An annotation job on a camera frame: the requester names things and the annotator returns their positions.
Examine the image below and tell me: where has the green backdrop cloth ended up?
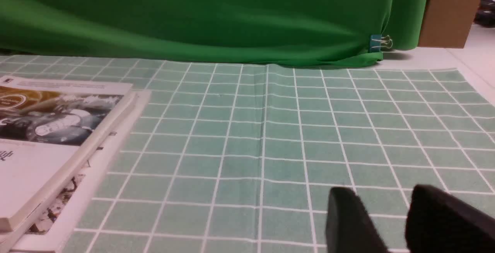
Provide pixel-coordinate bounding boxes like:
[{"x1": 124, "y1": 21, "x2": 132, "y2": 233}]
[{"x1": 0, "y1": 0, "x2": 427, "y2": 67}]

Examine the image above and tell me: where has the bottom white book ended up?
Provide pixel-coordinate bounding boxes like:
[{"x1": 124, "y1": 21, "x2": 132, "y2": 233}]
[{"x1": 1, "y1": 90, "x2": 151, "y2": 253}]

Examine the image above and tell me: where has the blue binder clip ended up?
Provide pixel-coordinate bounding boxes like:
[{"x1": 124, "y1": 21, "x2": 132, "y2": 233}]
[{"x1": 369, "y1": 34, "x2": 394, "y2": 53}]

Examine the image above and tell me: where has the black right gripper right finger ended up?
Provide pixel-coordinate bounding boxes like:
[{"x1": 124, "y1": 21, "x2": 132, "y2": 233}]
[{"x1": 405, "y1": 185, "x2": 495, "y2": 253}]

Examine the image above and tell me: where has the top white photo book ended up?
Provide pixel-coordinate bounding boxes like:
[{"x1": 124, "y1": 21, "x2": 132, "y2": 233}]
[{"x1": 0, "y1": 75, "x2": 134, "y2": 232}]

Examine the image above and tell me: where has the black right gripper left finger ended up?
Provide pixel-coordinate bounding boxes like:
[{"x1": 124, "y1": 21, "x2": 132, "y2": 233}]
[{"x1": 325, "y1": 187, "x2": 388, "y2": 253}]

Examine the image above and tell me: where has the brown cardboard box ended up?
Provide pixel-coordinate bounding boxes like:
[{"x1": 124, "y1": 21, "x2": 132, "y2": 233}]
[{"x1": 418, "y1": 0, "x2": 480, "y2": 49}]

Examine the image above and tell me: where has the green grid table mat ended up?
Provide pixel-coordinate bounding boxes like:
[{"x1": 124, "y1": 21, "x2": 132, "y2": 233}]
[{"x1": 1, "y1": 55, "x2": 494, "y2": 253}]

